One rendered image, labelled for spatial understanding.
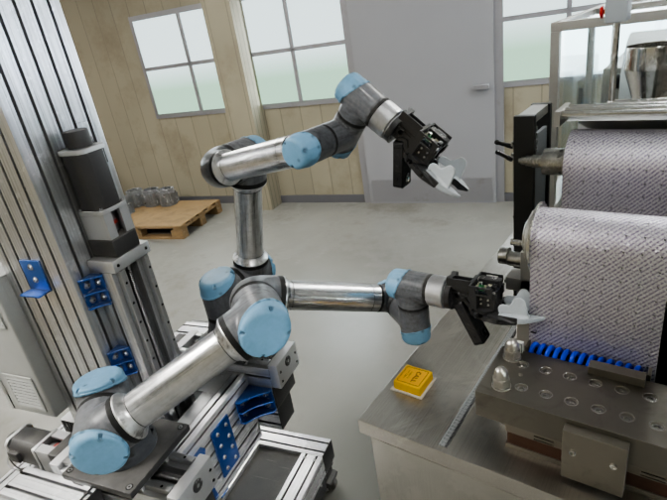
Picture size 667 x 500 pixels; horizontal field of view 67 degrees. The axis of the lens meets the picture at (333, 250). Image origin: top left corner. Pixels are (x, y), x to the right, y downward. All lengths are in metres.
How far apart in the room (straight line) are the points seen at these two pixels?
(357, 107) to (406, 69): 3.56
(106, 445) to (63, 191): 0.61
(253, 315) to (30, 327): 0.80
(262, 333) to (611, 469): 0.68
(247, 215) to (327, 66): 3.52
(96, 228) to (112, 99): 5.18
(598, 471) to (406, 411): 0.40
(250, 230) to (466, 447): 0.89
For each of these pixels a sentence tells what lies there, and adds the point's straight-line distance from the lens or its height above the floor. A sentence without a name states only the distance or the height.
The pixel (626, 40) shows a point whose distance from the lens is 2.00.
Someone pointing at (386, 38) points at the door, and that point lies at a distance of 4.73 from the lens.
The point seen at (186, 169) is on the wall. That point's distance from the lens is 6.15.
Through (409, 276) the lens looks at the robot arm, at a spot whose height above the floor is 1.15.
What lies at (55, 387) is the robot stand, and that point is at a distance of 1.78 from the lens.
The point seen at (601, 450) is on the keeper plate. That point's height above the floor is 1.00.
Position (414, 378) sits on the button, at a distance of 1.26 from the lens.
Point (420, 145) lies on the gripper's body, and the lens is 1.11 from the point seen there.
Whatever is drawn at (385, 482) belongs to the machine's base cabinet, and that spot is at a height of 0.73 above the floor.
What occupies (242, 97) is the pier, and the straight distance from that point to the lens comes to 5.19.
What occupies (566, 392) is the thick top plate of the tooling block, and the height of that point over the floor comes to 1.03.
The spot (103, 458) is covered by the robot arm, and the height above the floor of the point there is 0.98.
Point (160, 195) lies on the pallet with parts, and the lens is 5.83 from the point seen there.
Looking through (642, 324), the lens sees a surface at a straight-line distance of 1.11.
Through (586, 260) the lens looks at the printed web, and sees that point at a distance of 1.06.
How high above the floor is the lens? 1.72
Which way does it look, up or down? 24 degrees down
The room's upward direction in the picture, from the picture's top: 9 degrees counter-clockwise
